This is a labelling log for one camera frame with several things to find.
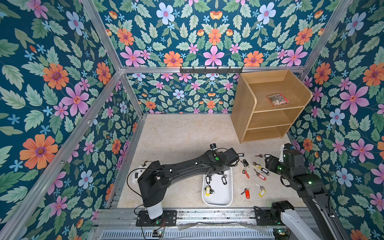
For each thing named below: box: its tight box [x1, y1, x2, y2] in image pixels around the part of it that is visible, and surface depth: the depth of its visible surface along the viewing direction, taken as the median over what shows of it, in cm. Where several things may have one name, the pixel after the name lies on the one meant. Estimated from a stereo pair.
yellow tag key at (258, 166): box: [252, 161, 262, 169], surface depth 95 cm
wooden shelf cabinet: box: [231, 69, 313, 144], surface depth 90 cm
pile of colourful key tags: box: [205, 174, 228, 196], surface depth 86 cm
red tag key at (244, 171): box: [242, 169, 251, 179], surface depth 90 cm
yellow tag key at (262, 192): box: [255, 183, 267, 198], surface depth 84 cm
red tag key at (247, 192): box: [240, 187, 251, 199], surface depth 84 cm
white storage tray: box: [201, 167, 233, 207], surface depth 84 cm
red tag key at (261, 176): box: [253, 168, 267, 181], surface depth 90 cm
